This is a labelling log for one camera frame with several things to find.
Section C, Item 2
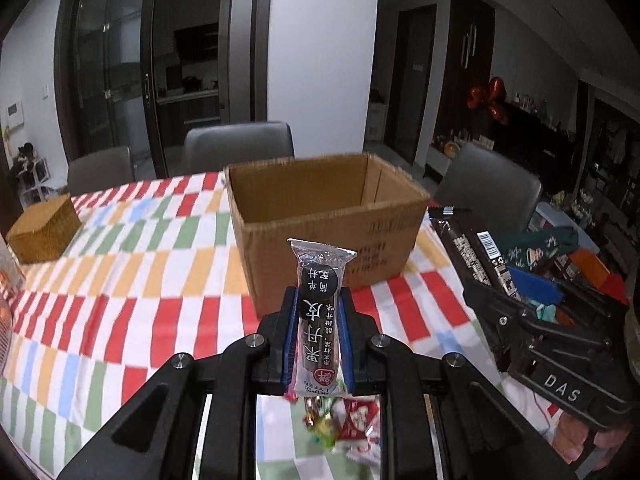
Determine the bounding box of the glass sliding door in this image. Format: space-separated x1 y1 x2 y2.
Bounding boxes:
54 0 273 178

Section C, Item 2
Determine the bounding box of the green printed sock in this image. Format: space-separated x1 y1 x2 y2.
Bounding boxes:
495 226 581 272

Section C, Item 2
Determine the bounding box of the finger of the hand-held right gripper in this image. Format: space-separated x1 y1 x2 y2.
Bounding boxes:
462 285 556 356
502 264 626 321

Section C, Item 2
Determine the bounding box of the black stick snack packet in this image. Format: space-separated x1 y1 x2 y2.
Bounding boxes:
287 239 357 402

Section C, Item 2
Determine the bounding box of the white storage shelf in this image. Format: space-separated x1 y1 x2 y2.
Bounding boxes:
12 142 55 202

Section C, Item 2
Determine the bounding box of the grey chair with rounded back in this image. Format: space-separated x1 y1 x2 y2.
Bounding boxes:
434 141 543 233

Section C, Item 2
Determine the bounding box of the wide grey dining chair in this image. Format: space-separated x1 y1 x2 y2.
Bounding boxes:
182 121 296 176

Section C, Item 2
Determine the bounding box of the colourful checkered tablecloth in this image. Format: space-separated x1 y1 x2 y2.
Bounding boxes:
0 170 566 480

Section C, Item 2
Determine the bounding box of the pile of wrapped candies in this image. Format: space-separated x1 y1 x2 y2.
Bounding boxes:
301 396 347 447

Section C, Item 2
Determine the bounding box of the red white snack packet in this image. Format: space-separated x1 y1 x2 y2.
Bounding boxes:
342 399 382 443

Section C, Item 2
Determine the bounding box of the brown cardboard box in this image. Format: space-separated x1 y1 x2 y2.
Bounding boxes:
223 153 432 318

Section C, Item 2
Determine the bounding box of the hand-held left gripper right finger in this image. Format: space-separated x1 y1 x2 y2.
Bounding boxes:
339 292 577 480

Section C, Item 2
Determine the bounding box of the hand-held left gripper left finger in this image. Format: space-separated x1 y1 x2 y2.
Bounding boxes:
56 286 301 480

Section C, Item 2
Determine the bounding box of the small grey dining chair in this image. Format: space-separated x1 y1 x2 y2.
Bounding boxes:
67 146 135 196

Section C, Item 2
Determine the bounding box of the dark long snack packet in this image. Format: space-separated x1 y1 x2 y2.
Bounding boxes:
429 206 523 301

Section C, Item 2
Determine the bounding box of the dark interior door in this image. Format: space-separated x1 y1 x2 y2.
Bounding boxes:
384 4 438 163

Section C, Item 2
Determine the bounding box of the red foil balloon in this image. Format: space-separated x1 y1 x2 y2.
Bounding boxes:
467 76 511 126

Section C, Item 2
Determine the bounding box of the dark sideboard with trinkets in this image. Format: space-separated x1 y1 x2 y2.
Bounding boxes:
431 100 577 196

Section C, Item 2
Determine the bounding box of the dark tall cabinet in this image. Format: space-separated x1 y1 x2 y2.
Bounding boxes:
439 0 497 147

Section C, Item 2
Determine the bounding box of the brown cork box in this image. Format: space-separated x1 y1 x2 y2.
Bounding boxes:
6 193 83 265

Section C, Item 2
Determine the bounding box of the orange box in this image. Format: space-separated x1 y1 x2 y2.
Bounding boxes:
567 249 613 286

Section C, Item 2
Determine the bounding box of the person's right hand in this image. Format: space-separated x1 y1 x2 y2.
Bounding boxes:
551 410 601 461

